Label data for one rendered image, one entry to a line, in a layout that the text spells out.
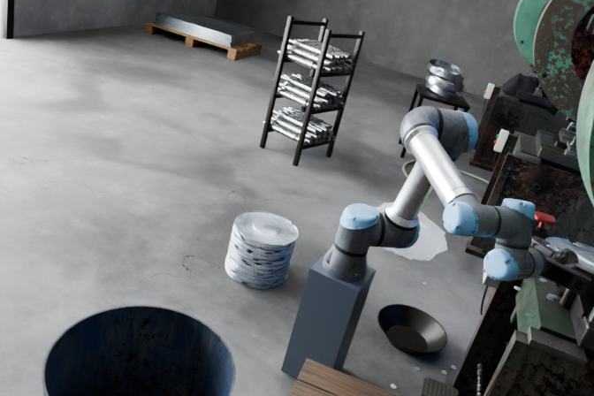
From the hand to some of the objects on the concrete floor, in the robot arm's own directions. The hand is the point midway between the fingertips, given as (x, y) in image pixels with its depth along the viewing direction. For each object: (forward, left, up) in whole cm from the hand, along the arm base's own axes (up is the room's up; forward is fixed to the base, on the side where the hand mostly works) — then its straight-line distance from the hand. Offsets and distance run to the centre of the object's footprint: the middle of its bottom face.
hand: (576, 263), depth 148 cm
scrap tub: (-81, -73, -81) cm, 136 cm away
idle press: (+33, +188, -81) cm, 208 cm away
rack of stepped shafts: (-168, +200, -81) cm, 273 cm away
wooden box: (-33, -46, -81) cm, 99 cm away
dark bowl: (-36, +49, -81) cm, 101 cm away
